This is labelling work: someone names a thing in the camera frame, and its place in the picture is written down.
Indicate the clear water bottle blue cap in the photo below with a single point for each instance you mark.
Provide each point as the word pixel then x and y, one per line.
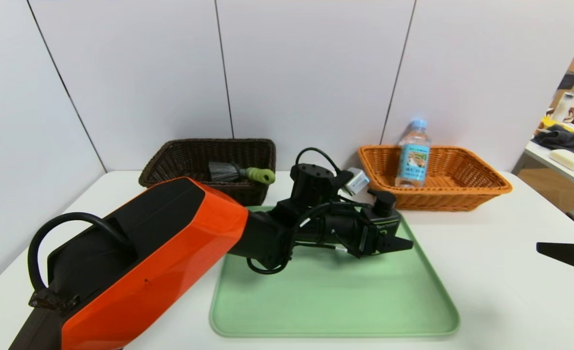
pixel 413 160

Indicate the white soap block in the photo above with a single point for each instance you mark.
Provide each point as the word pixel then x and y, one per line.
pixel 567 160

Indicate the orange wicker basket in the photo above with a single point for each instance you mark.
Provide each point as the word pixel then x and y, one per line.
pixel 461 194

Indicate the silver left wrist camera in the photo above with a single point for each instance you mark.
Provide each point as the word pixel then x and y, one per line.
pixel 357 181

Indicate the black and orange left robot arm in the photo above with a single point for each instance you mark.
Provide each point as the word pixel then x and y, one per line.
pixel 146 262

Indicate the white plastic bottle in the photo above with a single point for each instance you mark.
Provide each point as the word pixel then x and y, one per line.
pixel 561 109

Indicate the dark grey cloth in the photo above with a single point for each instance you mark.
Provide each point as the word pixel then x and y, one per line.
pixel 564 140

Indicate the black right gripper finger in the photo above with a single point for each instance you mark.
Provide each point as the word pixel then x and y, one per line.
pixel 573 257

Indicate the yellow background item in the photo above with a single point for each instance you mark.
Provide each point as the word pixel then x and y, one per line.
pixel 551 124

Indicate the black pump bottle green label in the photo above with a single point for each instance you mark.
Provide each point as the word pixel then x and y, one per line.
pixel 384 204

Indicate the dark brown wicker basket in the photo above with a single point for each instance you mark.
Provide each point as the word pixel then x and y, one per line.
pixel 180 160

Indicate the light green plastic tray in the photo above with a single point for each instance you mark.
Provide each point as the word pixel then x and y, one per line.
pixel 335 301

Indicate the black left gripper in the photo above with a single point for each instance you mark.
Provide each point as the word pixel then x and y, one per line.
pixel 377 234

